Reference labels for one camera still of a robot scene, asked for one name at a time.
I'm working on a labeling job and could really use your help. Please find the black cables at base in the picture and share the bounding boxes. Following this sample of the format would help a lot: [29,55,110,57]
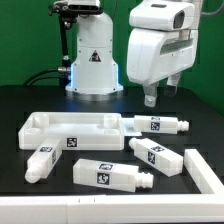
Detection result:
[22,67,72,86]

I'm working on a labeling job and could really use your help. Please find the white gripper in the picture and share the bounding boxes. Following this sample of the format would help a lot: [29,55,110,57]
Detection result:
[126,28,198,107]

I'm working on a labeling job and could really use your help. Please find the white L-shaped corner fence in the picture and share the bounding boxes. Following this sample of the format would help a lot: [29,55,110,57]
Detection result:
[0,151,224,224]

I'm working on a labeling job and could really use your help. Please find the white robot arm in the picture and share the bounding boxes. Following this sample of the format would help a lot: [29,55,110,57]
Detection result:
[66,0,205,107]

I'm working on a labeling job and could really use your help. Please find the white desk top tray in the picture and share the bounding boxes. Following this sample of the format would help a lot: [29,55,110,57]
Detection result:
[18,112,125,151]

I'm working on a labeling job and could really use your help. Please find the black camera on stand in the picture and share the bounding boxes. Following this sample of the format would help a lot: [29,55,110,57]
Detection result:
[67,0,101,14]

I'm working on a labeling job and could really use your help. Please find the white sheet with markers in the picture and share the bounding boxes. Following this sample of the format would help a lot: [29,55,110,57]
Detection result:
[122,118,142,136]

